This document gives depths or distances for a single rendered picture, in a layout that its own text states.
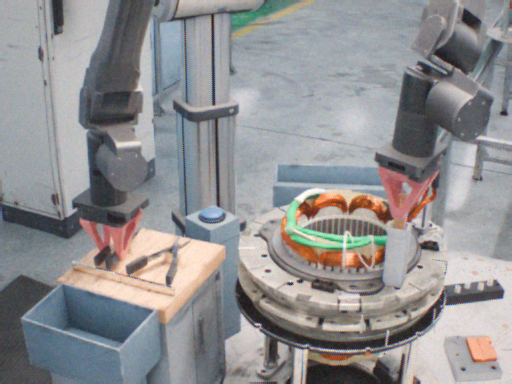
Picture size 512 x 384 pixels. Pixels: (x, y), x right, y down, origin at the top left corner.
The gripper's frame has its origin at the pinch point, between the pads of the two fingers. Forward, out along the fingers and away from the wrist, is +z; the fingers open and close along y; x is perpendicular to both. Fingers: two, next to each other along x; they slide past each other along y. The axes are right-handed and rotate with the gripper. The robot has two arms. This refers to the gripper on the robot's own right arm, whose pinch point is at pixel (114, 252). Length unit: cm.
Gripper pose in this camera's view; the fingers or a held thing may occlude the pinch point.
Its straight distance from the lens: 116.0
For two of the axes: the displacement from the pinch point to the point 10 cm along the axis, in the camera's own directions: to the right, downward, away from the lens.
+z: -0.2, 9.0, 4.3
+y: 9.3, 1.8, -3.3
